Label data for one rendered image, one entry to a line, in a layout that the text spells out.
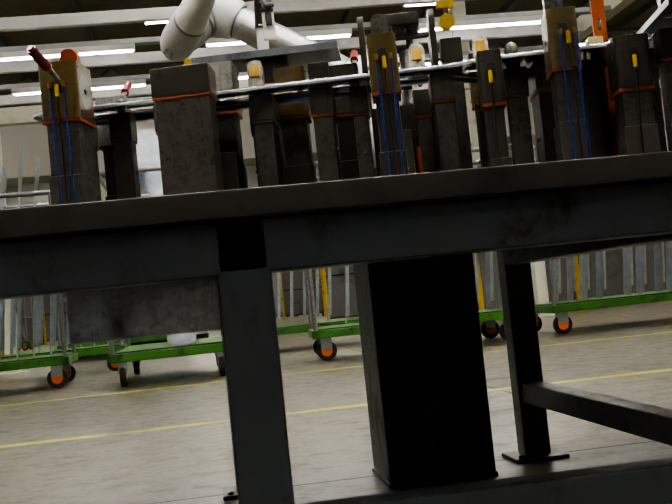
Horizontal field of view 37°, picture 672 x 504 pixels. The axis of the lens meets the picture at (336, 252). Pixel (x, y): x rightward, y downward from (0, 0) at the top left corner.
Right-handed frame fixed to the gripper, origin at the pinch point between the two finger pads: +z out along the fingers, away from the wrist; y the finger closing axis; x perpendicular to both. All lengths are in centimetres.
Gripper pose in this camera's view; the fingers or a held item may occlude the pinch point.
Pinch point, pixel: (266, 43)
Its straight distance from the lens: 262.6
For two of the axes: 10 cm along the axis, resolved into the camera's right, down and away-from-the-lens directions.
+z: 1.0, 9.9, -0.5
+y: 1.9, -0.6, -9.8
